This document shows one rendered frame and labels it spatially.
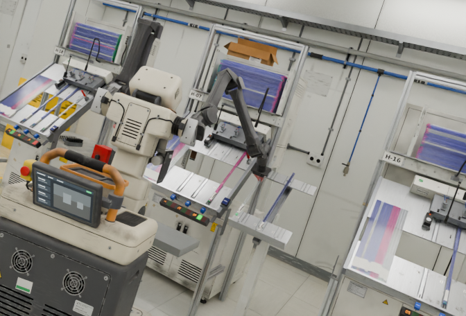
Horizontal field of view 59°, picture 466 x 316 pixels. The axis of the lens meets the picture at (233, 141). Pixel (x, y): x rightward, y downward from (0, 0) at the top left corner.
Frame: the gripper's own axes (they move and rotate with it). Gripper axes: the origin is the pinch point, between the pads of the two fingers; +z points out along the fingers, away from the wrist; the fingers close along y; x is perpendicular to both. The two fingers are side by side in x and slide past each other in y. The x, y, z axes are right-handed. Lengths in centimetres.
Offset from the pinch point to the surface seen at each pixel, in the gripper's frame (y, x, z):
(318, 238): -25, -101, 172
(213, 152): 45, -21, 17
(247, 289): -13, 39, 52
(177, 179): 53, 11, 18
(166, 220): 63, 16, 60
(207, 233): 30, 14, 56
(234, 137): 36, -35, 10
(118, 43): 165, -71, -10
